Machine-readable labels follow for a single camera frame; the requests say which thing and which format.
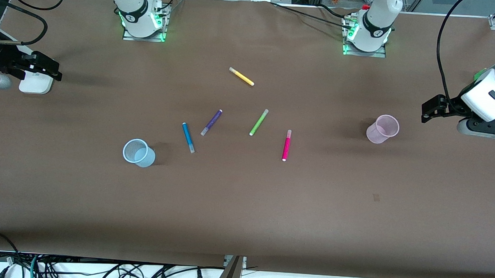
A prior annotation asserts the pink marker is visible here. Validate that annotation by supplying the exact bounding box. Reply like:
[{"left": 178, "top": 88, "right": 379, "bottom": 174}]
[{"left": 282, "top": 129, "right": 293, "bottom": 162}]

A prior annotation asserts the blue marker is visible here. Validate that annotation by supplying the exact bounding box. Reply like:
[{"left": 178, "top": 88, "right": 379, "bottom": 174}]
[{"left": 181, "top": 122, "right": 197, "bottom": 154}]

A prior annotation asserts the light pink plastic cup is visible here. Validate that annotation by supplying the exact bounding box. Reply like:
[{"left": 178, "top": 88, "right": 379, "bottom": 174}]
[{"left": 365, "top": 114, "right": 401, "bottom": 145}]

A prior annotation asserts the light blue plastic cup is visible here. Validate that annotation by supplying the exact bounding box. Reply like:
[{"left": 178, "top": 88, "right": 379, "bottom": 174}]
[{"left": 122, "top": 138, "right": 157, "bottom": 169}]

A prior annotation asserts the green marker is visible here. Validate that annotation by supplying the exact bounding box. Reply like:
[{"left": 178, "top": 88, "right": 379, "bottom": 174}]
[{"left": 249, "top": 108, "right": 270, "bottom": 137}]

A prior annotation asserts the purple marker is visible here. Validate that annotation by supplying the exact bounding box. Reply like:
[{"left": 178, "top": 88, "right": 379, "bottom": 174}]
[{"left": 200, "top": 108, "right": 223, "bottom": 137}]

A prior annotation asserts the yellow marker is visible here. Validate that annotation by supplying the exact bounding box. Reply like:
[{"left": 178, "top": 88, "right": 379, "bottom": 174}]
[{"left": 228, "top": 67, "right": 255, "bottom": 87}]

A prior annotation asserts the brown table cover sheet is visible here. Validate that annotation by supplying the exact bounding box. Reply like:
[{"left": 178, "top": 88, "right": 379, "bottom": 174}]
[{"left": 0, "top": 0, "right": 495, "bottom": 278}]

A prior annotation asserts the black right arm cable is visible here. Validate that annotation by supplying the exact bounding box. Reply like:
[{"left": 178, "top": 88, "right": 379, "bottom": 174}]
[{"left": 0, "top": 1, "right": 50, "bottom": 48}]

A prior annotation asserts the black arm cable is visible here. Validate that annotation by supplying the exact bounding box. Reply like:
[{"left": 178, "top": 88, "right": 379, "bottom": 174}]
[
  {"left": 0, "top": 1, "right": 50, "bottom": 48},
  {"left": 434, "top": 0, "right": 467, "bottom": 113}
]

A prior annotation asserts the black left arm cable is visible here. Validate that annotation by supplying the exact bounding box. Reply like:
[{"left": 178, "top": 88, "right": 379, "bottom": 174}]
[{"left": 434, "top": 0, "right": 467, "bottom": 113}]

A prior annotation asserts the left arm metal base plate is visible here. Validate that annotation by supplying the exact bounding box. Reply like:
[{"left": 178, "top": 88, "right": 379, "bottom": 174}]
[{"left": 342, "top": 18, "right": 389, "bottom": 58}]

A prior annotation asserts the short black cable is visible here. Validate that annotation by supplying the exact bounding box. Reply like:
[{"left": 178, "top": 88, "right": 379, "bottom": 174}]
[{"left": 318, "top": 3, "right": 350, "bottom": 19}]

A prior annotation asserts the long black cable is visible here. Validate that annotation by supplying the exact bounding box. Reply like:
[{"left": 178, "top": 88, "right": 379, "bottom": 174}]
[{"left": 269, "top": 1, "right": 356, "bottom": 30}]

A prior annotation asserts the metal table frame post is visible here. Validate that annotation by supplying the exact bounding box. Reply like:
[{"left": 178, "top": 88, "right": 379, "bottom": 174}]
[{"left": 214, "top": 255, "right": 247, "bottom": 278}]

